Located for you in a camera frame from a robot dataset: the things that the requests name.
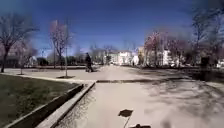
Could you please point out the pale buildings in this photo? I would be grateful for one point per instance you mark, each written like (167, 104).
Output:
(125, 57)

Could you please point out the person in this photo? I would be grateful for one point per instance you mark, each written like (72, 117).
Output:
(88, 62)

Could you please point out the low stone kerb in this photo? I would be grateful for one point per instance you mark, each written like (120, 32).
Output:
(140, 80)

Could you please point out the pale paved path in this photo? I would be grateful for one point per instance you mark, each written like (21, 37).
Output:
(133, 100)

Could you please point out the thin pole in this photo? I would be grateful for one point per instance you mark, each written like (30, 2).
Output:
(65, 63)

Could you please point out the bare pinkish tree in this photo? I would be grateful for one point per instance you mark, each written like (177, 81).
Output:
(59, 36)

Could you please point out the stone kerb channel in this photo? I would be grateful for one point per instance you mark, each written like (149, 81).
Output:
(63, 106)

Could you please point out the dark hedge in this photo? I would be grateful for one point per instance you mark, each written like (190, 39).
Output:
(43, 61)

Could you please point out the small bare tree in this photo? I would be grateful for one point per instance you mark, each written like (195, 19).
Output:
(21, 60)

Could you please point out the dark planted strip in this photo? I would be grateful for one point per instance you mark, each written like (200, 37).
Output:
(203, 75)

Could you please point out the grass lawn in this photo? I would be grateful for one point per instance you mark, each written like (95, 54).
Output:
(23, 93)

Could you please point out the row of bare trees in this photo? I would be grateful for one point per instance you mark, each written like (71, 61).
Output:
(203, 40)

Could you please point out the large bare tree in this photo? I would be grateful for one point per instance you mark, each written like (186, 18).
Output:
(5, 56)

